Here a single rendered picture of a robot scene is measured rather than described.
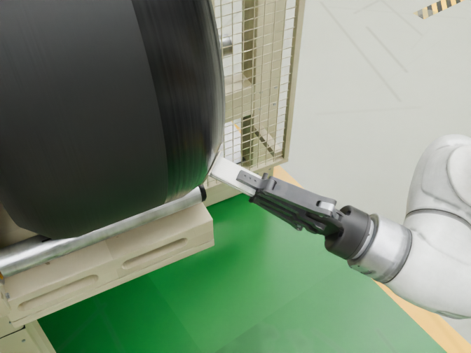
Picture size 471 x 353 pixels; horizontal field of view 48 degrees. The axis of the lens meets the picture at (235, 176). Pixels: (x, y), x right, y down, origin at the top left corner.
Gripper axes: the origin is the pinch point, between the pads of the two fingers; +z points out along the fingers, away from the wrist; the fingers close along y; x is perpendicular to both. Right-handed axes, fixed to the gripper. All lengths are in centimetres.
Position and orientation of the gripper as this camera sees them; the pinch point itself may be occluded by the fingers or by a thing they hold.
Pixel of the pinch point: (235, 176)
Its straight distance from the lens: 75.2
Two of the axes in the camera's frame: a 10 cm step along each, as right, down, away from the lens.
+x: 3.9, -8.6, 3.3
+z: -8.9, -4.4, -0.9
